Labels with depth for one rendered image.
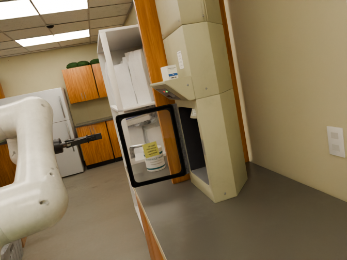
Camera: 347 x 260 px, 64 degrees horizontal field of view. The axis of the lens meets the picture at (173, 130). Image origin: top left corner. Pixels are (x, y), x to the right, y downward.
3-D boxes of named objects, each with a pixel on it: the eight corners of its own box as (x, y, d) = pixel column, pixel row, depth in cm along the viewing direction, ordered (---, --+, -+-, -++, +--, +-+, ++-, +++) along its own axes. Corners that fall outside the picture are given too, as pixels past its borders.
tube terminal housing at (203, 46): (231, 169, 161) (207, 32, 147) (264, 187, 130) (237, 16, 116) (190, 181, 155) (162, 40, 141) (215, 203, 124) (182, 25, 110)
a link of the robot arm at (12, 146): (16, 166, 140) (10, 169, 129) (10, 142, 139) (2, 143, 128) (46, 159, 143) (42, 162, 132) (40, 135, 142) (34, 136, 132)
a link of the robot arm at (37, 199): (61, 196, 61) (45, 85, 99) (-21, 225, 57) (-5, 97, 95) (78, 228, 69) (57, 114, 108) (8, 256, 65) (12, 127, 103)
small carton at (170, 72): (172, 79, 127) (169, 66, 126) (178, 78, 123) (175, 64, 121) (162, 81, 124) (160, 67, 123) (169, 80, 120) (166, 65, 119)
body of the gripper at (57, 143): (50, 141, 134) (69, 136, 136) (52, 138, 142) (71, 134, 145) (54, 156, 135) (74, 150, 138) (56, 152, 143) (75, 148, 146)
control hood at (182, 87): (174, 98, 147) (170, 79, 145) (195, 99, 116) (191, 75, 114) (153, 103, 144) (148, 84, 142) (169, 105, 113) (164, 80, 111)
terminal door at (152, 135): (187, 175, 152) (172, 103, 145) (131, 188, 149) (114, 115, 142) (187, 174, 153) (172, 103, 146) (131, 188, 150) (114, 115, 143)
